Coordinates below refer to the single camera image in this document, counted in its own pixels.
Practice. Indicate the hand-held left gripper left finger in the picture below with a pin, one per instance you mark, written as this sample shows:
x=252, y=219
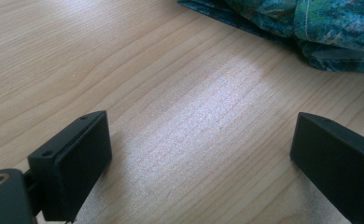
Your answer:
x=74, y=165

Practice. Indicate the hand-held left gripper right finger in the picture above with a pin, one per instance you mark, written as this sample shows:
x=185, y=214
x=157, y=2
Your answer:
x=338, y=161

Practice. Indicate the teal floral short-sleeved shirt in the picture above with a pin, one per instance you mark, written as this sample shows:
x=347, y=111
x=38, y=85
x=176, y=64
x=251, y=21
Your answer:
x=295, y=25

